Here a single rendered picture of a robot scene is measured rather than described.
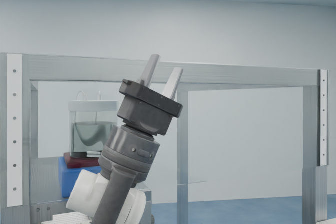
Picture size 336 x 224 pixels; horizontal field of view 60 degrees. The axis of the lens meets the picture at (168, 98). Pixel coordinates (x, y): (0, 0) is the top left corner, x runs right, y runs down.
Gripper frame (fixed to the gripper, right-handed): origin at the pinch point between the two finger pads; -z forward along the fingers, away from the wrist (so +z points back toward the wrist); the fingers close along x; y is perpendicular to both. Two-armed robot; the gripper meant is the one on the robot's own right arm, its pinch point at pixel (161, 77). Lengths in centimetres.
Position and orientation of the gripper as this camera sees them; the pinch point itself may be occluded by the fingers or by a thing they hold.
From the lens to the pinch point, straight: 51.8
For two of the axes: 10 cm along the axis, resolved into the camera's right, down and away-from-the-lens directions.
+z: -3.9, 9.2, -1.0
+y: -5.3, -1.3, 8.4
